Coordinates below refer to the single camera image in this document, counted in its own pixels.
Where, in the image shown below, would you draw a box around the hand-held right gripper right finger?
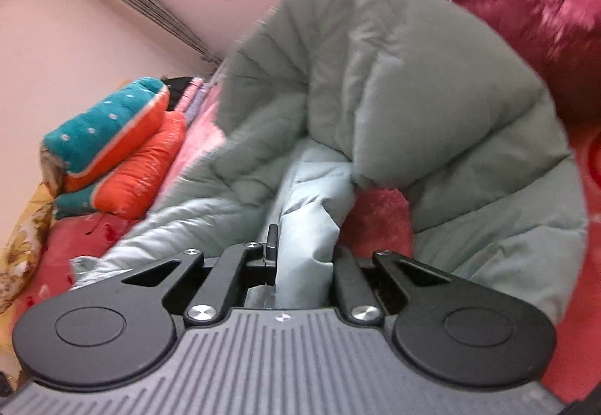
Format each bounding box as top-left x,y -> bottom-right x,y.
333,247 -> 467,327

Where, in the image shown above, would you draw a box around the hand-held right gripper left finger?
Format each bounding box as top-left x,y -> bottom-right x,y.
122,224 -> 281,327

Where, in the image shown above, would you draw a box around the grey-green down jacket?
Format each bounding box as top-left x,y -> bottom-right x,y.
70,0 -> 590,326

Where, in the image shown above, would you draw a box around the pink lavender folded clothes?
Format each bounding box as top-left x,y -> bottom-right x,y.
185,77 -> 221,124

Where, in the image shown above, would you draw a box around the pink bed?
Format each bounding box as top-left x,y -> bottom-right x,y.
9,0 -> 601,406

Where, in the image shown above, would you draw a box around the black garment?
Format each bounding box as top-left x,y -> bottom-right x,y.
162,76 -> 195,112

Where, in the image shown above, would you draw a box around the teal and orange folded quilt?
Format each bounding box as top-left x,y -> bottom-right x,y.
40,77 -> 171,197

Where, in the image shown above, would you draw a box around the yellow floral pillow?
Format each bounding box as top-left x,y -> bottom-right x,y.
0,182 -> 54,317

